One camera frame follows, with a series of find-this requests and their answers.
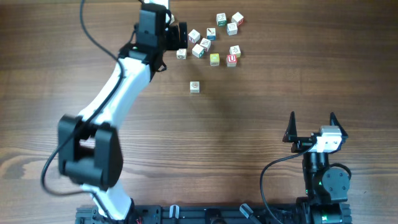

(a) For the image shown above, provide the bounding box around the right black camera cable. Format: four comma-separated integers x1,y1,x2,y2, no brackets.
259,141,317,224

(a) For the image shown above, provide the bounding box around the blue pattern wooden block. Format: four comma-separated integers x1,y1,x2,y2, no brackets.
169,14,175,25

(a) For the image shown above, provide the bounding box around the red U wooden block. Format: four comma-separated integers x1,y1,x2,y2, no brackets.
226,55,238,67

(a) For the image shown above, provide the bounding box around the green Z wooden block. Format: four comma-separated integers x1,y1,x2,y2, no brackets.
216,13,227,27

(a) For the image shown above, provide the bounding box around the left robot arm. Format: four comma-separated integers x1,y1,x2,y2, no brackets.
55,1,188,223

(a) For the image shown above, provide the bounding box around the teal sided wooden block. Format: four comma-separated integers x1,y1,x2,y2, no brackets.
192,44,205,58

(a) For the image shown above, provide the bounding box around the black camera cable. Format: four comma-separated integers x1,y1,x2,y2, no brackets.
259,141,317,224
40,0,147,224

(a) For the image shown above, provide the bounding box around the blue sided picture block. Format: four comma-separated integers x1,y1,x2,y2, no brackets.
226,22,238,35

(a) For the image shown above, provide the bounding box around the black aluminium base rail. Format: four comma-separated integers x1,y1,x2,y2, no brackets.
75,203,353,224

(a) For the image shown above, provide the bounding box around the blue brush picture block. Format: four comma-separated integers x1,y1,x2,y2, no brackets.
206,27,216,40

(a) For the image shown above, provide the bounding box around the left black camera cable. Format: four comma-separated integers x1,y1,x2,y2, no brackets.
40,0,147,224

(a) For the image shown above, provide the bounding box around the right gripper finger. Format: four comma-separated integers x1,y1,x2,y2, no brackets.
330,112,348,139
282,111,298,142

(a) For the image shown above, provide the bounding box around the red picture wooden block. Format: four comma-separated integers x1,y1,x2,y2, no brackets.
190,82,200,93

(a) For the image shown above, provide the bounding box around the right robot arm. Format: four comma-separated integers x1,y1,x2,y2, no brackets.
282,112,352,224

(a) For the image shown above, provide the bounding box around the yellow wooden block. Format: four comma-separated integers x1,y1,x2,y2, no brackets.
210,54,220,66

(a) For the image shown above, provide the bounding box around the red pattern tilted block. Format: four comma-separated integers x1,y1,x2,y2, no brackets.
200,38,211,52

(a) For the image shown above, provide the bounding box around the black picture wooden block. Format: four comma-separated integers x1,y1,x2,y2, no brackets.
176,49,187,60

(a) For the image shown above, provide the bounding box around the yellow sided picture block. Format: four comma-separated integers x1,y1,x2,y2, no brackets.
229,45,241,58

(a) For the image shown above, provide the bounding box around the red sided corner block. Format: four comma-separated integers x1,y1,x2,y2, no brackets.
231,12,244,26

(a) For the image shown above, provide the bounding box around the white red-sided block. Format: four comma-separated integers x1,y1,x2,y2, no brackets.
188,29,201,44

